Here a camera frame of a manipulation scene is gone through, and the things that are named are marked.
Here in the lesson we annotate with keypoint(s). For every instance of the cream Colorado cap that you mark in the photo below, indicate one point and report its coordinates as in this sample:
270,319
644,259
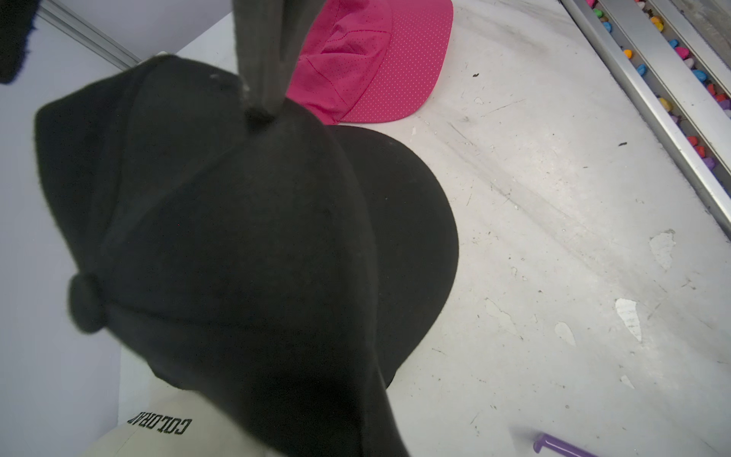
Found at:
184,425

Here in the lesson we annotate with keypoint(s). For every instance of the purple pink garden fork upper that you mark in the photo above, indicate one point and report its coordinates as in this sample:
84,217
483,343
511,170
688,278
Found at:
548,441

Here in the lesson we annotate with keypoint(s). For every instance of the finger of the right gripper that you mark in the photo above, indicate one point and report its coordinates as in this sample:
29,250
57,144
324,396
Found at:
269,36

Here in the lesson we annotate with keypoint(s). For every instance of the aluminium front rail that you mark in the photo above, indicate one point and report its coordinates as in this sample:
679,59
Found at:
675,80

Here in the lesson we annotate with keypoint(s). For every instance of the black cap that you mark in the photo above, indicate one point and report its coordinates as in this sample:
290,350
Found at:
236,257
416,238

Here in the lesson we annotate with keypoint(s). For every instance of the pink cap right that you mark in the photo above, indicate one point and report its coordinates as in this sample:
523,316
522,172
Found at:
372,61

